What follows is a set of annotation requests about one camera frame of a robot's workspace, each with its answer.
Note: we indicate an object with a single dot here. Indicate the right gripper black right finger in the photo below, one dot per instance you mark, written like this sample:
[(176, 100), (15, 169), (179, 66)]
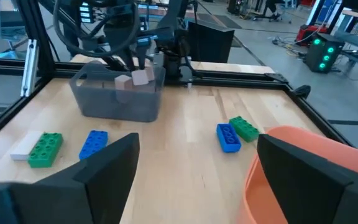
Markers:
[(309, 186)]

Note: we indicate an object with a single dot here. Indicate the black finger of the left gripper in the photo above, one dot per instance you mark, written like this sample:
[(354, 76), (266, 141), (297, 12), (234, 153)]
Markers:
[(159, 58), (141, 56)]

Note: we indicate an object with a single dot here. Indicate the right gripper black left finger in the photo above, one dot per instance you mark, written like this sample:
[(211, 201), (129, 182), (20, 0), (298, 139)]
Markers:
[(98, 180)]

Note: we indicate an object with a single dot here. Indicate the plain wooden block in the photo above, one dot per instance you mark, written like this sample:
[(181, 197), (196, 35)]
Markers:
[(140, 77), (123, 82), (22, 150)]

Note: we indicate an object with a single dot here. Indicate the blue toy brick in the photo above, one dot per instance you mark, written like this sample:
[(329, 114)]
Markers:
[(228, 138), (93, 143)]

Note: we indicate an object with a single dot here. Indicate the orange plastic bin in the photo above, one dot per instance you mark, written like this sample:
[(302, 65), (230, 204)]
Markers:
[(322, 149)]

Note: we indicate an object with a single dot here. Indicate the green toy brick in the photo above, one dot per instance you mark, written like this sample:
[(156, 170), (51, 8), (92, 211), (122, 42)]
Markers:
[(244, 128), (45, 149)]

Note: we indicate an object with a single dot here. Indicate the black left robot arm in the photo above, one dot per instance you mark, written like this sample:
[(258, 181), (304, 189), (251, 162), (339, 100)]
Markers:
[(174, 37)]

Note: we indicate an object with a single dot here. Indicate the black panel box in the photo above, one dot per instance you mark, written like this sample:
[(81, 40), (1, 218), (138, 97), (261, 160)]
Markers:
[(210, 42)]

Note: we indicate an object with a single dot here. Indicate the grey translucent plastic bin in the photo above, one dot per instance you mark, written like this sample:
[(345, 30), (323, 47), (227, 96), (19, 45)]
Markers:
[(113, 105)]

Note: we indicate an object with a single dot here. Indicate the black floor mat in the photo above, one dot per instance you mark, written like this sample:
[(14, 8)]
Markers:
[(225, 21)]

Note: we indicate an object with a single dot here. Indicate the person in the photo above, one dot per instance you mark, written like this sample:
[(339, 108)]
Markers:
[(272, 6)]

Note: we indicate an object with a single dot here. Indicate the black computer tower green lights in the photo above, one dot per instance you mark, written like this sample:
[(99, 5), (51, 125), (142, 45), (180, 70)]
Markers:
[(319, 59)]

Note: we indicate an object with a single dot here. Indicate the red equipment case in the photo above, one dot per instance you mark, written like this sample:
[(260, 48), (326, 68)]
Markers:
[(306, 32)]

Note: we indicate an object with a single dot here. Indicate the black aluminium table frame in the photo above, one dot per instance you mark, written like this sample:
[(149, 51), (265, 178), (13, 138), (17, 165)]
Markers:
[(238, 75)]

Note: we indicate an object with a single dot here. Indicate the silver aluminium bracket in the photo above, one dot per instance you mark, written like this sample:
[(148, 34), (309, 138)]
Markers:
[(30, 68)]

